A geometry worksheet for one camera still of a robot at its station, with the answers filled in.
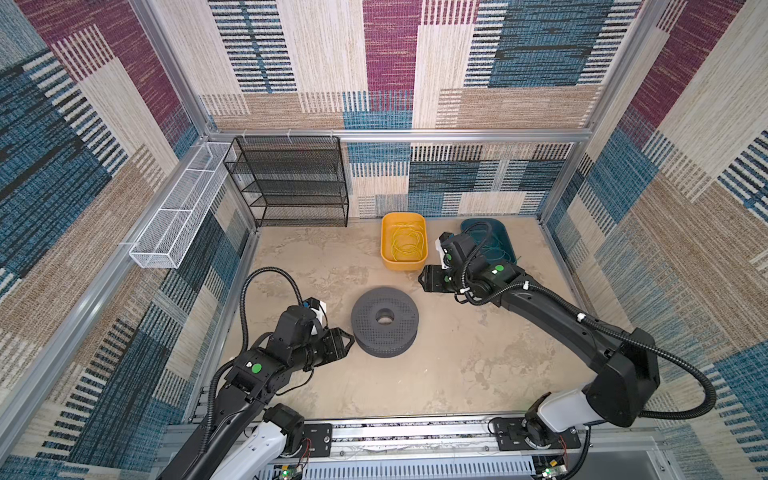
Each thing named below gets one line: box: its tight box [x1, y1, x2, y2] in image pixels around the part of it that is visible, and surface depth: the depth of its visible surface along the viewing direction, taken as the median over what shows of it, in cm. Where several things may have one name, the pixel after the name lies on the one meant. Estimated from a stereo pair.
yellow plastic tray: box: [380, 212, 428, 271], surface depth 112 cm
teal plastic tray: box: [460, 218, 517, 264], surface depth 111 cm
